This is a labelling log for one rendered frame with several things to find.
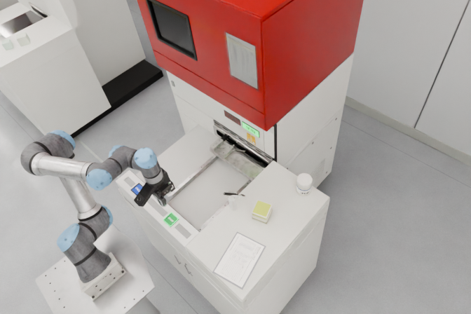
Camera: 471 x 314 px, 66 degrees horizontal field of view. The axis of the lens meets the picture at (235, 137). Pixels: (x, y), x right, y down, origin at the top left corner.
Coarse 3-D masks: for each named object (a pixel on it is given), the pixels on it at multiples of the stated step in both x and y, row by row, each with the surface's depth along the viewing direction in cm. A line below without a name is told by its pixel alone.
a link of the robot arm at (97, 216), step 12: (48, 132) 157; (60, 132) 157; (48, 144) 150; (60, 144) 154; (72, 144) 160; (60, 156) 155; (72, 156) 159; (60, 180) 162; (72, 180) 161; (72, 192) 162; (84, 192) 165; (84, 204) 165; (96, 204) 171; (84, 216) 166; (96, 216) 168; (108, 216) 174; (96, 228) 167
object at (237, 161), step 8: (224, 144) 210; (216, 152) 207; (232, 152) 206; (224, 160) 204; (232, 160) 202; (240, 160) 202; (248, 160) 201; (240, 168) 198; (248, 168) 197; (256, 168) 197; (248, 176) 194
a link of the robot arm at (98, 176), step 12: (36, 144) 148; (24, 156) 143; (36, 156) 141; (48, 156) 141; (24, 168) 143; (36, 168) 140; (48, 168) 138; (60, 168) 135; (72, 168) 133; (84, 168) 132; (96, 168) 129; (108, 168) 130; (120, 168) 134; (84, 180) 133; (96, 180) 126; (108, 180) 129
